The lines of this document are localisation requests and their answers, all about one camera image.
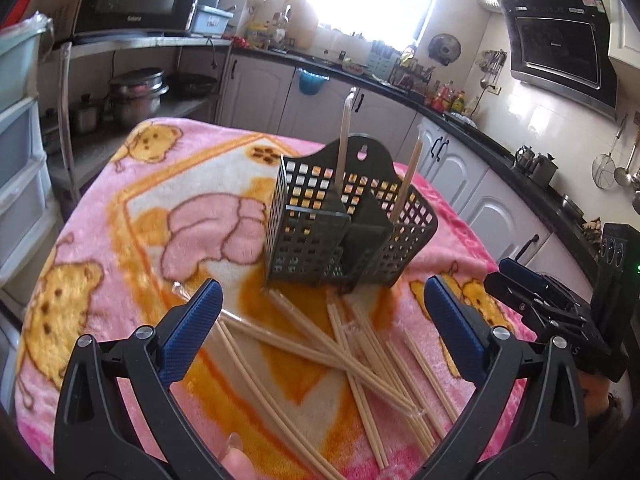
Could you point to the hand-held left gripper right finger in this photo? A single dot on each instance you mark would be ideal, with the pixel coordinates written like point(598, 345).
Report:
point(452, 325)

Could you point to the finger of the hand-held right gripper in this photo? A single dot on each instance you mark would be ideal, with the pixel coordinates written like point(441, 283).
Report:
point(515, 300)
point(525, 276)

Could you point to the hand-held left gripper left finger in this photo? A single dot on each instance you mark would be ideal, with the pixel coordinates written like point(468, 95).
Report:
point(197, 320)

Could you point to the pile of wooden chopsticks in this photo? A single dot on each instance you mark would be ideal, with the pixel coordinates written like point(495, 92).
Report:
point(320, 355)

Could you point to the black perforated utensil basket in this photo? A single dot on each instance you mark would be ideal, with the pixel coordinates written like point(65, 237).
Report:
point(310, 240)

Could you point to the person's left hand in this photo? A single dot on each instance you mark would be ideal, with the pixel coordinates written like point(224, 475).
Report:
point(240, 462)

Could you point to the steel pan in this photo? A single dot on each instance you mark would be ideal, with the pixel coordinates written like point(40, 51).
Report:
point(572, 205)

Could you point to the pink printed blanket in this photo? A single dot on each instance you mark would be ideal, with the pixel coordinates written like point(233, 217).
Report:
point(200, 230)

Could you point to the white kitchen base cabinets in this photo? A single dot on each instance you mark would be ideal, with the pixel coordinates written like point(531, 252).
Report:
point(465, 175)

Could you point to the steel kettle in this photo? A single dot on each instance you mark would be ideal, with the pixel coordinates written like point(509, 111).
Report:
point(524, 157)

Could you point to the hanging steel ladle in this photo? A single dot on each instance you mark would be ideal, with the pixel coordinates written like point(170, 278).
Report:
point(622, 175)

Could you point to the group of sauce bottles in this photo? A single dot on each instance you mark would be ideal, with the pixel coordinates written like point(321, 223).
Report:
point(447, 97)

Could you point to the hanging kitchen tools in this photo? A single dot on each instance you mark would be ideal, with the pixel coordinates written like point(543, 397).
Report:
point(492, 62)

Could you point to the stack of steel pots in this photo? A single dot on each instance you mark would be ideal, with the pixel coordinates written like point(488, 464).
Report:
point(137, 97)

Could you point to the small steel pot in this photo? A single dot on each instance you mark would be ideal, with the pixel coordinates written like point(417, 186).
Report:
point(87, 115)

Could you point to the black range hood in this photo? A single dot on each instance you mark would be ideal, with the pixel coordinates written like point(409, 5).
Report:
point(560, 45)

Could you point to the black wok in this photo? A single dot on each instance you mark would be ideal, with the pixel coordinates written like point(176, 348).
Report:
point(192, 85)

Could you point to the white plastic drawer unit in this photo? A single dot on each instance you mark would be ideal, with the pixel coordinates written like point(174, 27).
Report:
point(20, 160)

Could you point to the metal shelf rack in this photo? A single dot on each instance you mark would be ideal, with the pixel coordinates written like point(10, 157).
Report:
point(67, 110)

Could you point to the light blue knife holder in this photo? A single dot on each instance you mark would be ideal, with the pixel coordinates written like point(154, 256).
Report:
point(382, 60)

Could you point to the blue hanging waste bin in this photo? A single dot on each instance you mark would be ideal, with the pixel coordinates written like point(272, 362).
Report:
point(312, 82)

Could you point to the blue plastic bin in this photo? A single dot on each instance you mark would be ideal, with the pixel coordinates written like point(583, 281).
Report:
point(212, 20)

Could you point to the wooden cutting board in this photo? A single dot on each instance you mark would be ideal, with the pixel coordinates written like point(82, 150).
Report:
point(302, 22)

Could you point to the round wall fan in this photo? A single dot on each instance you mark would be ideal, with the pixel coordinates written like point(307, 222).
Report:
point(445, 50)

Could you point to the white wall cabinet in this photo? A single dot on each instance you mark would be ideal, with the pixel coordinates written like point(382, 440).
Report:
point(627, 30)

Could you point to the silver flexible exhaust duct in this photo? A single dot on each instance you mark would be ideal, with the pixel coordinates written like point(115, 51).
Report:
point(490, 2)

